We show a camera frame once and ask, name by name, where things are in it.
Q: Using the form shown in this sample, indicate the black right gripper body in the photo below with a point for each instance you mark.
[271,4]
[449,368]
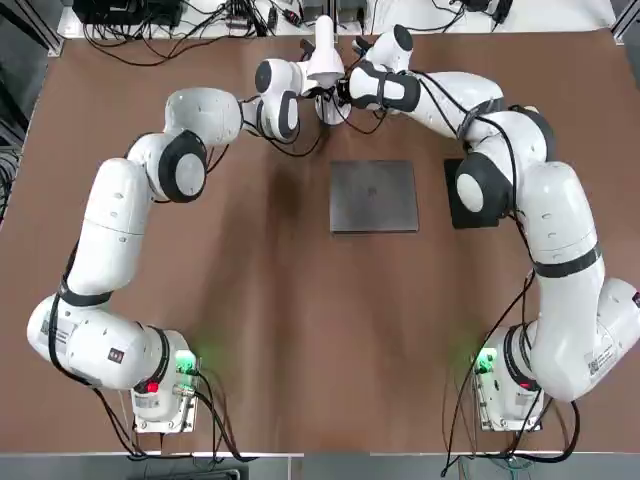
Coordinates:
[345,92]

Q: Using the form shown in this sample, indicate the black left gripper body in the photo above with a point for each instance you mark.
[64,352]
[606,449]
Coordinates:
[324,100]

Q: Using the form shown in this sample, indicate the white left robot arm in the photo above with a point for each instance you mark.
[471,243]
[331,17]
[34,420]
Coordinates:
[115,225]

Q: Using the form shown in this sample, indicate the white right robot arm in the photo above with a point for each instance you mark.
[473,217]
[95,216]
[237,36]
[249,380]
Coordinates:
[560,210]

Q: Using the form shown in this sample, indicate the white equipment desk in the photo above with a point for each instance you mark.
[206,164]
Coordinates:
[210,31]

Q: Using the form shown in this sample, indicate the black mouse pad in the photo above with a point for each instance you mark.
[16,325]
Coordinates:
[452,210]

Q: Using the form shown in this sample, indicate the black equipment box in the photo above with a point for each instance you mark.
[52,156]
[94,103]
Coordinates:
[127,11]

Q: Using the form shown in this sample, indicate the aluminium frame post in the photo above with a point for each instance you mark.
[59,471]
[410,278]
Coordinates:
[626,22]
[55,46]

